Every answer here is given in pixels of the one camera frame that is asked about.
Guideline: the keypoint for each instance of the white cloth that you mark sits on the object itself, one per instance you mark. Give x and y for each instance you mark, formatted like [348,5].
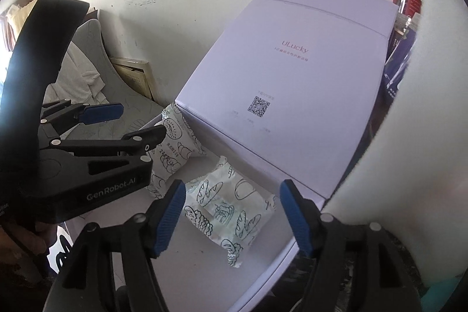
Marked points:
[80,70]

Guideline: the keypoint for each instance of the reddish curtain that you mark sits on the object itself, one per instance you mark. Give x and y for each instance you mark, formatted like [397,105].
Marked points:
[5,34]

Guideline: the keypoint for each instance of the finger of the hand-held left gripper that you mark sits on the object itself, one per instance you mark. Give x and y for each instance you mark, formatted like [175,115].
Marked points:
[146,138]
[102,113]

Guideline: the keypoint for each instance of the clear plastic jar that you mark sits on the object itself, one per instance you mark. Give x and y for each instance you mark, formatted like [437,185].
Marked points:
[404,34]

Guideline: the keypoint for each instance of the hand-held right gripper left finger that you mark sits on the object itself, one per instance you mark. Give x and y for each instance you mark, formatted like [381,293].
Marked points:
[169,222]

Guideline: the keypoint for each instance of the person's left hand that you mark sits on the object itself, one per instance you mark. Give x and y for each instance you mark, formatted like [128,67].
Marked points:
[25,242]

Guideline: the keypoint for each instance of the white foam sheet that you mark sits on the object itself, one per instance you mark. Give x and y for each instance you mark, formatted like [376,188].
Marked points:
[420,151]

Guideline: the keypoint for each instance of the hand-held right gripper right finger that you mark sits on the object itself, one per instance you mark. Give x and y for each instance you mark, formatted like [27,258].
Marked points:
[295,222]

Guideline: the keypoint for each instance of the beige framed panel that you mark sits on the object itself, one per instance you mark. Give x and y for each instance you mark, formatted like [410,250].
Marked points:
[135,78]

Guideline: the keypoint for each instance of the beige hanging cloth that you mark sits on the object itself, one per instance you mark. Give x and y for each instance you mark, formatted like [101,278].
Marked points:
[22,17]

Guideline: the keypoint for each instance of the black white printed bag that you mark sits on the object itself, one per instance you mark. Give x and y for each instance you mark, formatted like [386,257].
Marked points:
[60,250]

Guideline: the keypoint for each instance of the bread print white packet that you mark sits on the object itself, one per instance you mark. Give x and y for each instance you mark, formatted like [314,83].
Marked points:
[226,209]
[175,155]

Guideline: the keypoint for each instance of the dark blue printed bag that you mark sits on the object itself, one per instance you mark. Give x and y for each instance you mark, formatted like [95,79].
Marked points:
[393,85]

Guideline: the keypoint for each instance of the teal object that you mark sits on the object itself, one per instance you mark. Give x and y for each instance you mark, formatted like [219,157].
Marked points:
[440,286]

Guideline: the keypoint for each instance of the white gift box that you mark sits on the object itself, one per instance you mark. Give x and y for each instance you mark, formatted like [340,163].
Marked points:
[292,96]

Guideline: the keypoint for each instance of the grey chair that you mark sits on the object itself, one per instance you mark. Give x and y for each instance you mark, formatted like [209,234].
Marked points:
[117,85]

